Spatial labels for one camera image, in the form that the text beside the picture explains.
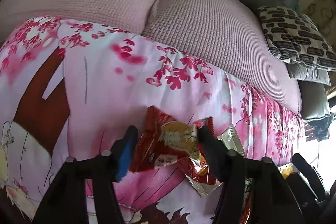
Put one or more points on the yellow snack packet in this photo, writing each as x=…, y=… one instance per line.
x=286, y=170

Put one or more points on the red patterned foil packet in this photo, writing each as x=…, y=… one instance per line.
x=248, y=203

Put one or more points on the red packet with food picture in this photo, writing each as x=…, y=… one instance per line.
x=157, y=140

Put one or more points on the pink floral printed blanket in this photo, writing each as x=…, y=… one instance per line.
x=105, y=82

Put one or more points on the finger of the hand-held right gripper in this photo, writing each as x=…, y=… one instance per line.
x=303, y=163

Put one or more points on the dark cloth pile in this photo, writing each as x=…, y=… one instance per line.
x=320, y=127

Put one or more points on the black and white patterned pillow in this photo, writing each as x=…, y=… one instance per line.
x=296, y=35

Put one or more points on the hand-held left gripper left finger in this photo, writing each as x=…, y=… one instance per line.
x=124, y=161

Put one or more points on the grey pillow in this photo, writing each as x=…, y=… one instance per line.
x=307, y=73

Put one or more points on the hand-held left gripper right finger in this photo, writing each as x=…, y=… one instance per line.
x=214, y=158

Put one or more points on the green and white packet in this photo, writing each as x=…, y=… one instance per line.
x=247, y=183

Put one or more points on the white and orange packet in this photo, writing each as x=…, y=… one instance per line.
x=233, y=140

